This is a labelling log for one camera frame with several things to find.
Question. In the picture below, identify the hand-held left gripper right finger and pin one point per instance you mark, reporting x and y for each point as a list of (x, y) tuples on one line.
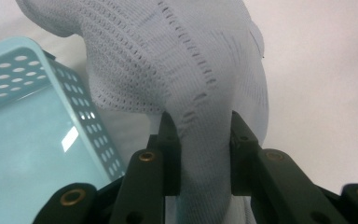
[(240, 161)]

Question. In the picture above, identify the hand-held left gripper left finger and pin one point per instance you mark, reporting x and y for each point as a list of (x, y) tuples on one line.
[(171, 161)]

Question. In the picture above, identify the light blue tank top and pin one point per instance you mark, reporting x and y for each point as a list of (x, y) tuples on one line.
[(167, 62)]

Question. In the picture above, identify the turquoise plastic basket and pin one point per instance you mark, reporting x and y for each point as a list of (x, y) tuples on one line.
[(28, 149)]

